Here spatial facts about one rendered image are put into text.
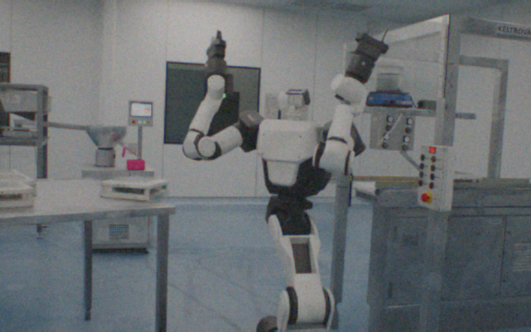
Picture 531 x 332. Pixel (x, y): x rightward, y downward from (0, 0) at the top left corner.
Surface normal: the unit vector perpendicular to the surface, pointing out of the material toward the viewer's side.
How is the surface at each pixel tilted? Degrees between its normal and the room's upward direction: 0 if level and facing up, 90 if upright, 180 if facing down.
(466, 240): 90
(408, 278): 90
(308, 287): 42
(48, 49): 90
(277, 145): 90
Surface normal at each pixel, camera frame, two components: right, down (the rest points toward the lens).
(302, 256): 0.22, -0.47
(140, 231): 0.30, 0.10
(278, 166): -0.52, 0.05
